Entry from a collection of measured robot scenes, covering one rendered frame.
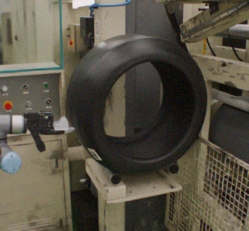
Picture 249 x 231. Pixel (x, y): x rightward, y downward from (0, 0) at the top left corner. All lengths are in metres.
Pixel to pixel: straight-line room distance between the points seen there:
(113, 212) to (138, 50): 1.03
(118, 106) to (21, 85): 0.61
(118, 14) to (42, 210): 1.31
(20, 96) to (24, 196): 0.63
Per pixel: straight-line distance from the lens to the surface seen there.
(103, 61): 1.28
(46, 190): 2.20
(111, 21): 1.67
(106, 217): 1.99
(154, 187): 1.59
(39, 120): 1.34
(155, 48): 1.32
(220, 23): 1.48
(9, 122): 1.32
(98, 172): 1.59
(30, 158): 2.10
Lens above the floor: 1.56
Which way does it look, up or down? 16 degrees down
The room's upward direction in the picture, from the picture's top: straight up
